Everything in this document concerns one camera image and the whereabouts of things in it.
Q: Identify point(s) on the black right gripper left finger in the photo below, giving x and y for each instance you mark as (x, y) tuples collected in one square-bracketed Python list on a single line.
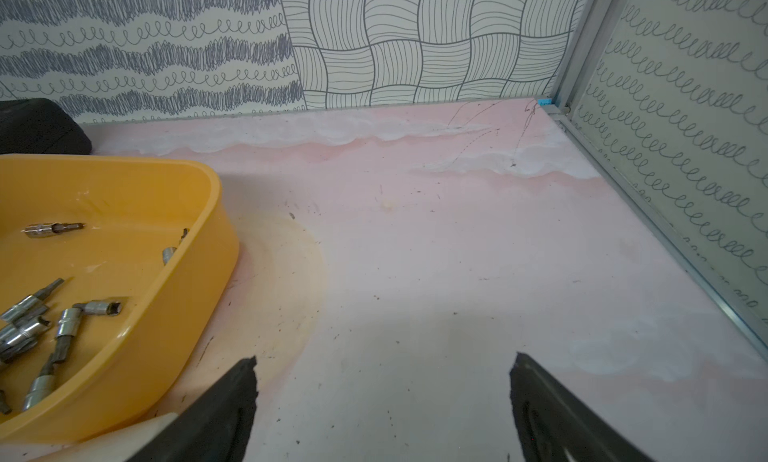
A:
[(216, 427)]

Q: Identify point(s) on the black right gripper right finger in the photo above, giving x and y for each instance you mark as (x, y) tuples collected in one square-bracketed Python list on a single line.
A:
[(554, 425)]

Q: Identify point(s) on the silver socket bit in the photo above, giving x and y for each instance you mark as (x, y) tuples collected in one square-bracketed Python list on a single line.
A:
[(30, 302), (5, 408), (22, 337), (168, 252), (100, 308), (45, 230), (41, 387)]

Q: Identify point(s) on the small silver bit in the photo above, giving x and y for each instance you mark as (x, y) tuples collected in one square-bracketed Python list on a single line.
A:
[(67, 329)]

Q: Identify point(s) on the yellow plastic storage box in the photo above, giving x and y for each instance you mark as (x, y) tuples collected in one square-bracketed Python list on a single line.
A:
[(133, 208)]

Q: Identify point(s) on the white pipe tee fitting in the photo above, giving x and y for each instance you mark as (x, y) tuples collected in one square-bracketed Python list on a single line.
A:
[(118, 445)]

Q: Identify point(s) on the black plastic tool case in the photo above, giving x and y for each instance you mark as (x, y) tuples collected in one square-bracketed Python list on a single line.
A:
[(40, 126)]

